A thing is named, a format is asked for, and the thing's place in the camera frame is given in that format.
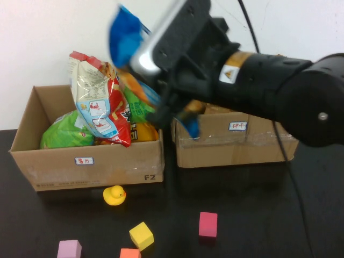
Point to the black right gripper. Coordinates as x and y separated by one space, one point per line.
199 78

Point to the blue orange snack bag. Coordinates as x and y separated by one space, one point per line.
123 40

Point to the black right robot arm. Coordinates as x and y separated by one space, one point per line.
282 88

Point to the yellow snack bag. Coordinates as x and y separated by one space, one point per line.
146 133

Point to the green snack bag dark print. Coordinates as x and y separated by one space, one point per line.
137 110

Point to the red white snack bag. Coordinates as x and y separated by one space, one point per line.
94 88

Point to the cardboard box with clear tape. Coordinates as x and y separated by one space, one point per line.
228 150

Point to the white blue-bordered label sticker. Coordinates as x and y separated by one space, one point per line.
84 160
237 126

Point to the yellow rubber duck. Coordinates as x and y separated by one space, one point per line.
114 196

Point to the cardboard box marked F2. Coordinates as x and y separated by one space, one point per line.
80 174

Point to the green chips bag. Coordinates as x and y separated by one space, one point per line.
61 134

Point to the pink foam cube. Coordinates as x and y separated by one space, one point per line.
208 224

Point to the yellow foam cube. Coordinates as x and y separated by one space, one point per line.
141 236

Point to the orange foam cube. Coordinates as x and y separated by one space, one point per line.
130 254

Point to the purple foam cube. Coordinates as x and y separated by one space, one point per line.
69 250

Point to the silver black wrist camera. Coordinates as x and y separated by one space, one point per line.
145 59

